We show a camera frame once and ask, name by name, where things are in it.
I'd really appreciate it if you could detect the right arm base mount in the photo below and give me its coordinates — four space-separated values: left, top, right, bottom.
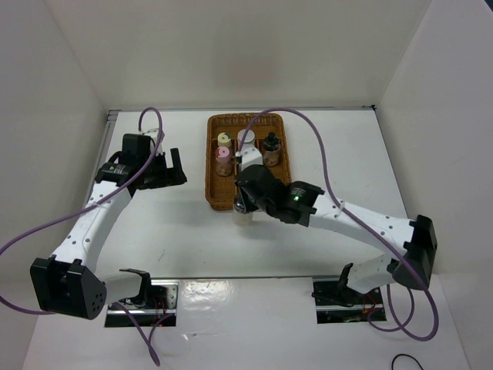
311 279 387 325

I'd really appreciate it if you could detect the black cap bottle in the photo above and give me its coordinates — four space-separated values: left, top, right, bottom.
232 193 253 227
263 132 280 167

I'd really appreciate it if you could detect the pink cap spice bottle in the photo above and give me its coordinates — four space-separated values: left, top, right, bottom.
215 146 233 177

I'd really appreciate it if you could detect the aluminium table rail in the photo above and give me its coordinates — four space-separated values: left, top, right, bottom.
92 109 120 178

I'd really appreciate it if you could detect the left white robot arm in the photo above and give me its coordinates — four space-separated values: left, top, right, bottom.
30 148 187 320

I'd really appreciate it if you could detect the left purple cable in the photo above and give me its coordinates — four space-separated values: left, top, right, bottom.
0 106 166 366

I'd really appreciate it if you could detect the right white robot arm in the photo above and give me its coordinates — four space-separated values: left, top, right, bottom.
235 165 438 303

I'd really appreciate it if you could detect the purple cable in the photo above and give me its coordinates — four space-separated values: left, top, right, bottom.
236 109 440 342
0 106 166 366

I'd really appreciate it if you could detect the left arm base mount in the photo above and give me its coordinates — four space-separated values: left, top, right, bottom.
104 278 179 328

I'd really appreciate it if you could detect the brown wicker divided basket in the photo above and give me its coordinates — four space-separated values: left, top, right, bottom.
205 113 291 211

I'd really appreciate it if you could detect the yellow cap spice bottle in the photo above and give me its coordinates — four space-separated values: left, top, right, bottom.
217 132 233 149

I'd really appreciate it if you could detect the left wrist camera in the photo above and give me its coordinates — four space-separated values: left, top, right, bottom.
119 129 163 163

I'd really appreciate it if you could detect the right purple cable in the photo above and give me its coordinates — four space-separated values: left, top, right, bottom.
236 109 440 342

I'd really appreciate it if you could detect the black cable on floor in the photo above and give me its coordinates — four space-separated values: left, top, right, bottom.
391 353 424 370

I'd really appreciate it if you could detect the silver cap jar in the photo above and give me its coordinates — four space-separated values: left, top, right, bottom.
237 129 256 145

